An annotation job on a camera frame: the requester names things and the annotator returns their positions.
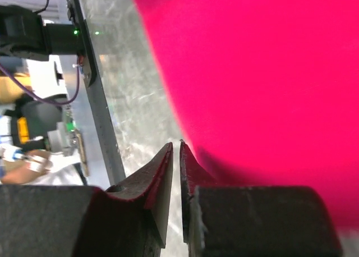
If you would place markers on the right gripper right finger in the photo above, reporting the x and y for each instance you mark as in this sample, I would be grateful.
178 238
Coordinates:
192 174

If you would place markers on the yellow black power tool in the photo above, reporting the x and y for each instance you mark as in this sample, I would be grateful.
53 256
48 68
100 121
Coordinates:
22 130

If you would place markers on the pink t shirt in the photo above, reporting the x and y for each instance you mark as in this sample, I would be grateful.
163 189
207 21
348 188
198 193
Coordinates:
266 91

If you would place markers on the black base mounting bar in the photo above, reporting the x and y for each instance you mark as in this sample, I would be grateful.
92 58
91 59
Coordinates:
93 116

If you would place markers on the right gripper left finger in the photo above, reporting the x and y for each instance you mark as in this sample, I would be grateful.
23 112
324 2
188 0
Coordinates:
131 217

